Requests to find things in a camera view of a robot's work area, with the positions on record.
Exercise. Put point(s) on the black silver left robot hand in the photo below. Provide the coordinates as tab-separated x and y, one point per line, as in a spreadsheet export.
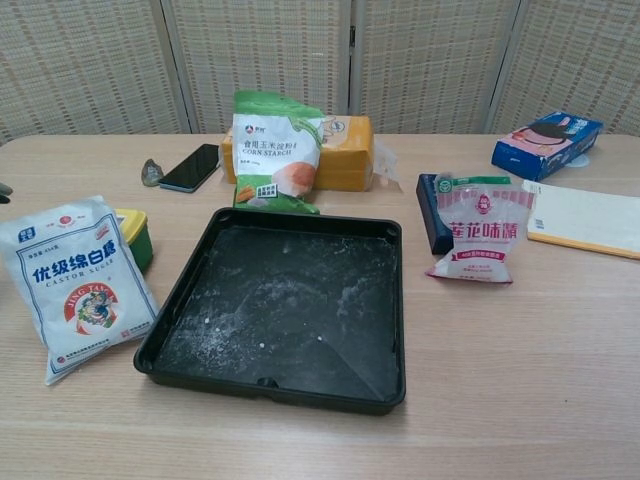
4	192

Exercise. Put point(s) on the white castor sugar bag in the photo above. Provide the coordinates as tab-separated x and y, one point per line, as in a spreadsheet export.
75	290

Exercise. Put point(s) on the black square plastic tray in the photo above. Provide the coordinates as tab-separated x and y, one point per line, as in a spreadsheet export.
280	310

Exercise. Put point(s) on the pink-white seasoning bag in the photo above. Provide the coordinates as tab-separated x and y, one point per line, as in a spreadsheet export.
480	230

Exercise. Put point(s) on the yellow green plastic container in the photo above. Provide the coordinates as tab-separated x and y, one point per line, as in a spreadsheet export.
137	240

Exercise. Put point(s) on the small grey metal object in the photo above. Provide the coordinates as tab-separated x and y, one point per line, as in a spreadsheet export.
151	172

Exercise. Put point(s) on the woven folding screen panel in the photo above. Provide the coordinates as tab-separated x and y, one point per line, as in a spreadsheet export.
580	55
430	65
85	65
265	55

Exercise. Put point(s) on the black smartphone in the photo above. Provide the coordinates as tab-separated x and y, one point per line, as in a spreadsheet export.
192	167

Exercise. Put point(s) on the green white corn starch bag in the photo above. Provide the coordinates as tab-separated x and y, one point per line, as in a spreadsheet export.
275	150

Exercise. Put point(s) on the yellow tissue pack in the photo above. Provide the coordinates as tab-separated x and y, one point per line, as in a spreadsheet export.
345	155

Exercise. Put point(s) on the clear crumpled plastic wrapper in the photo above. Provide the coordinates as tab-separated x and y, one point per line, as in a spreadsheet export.
386	165

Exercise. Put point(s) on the dark blue slim box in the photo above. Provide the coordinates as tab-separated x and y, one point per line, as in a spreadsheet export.
429	215

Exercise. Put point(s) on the blue cookie box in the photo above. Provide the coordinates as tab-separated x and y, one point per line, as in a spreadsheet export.
542	147

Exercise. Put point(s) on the white notebook yellow edge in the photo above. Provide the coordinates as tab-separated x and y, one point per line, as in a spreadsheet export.
585	220

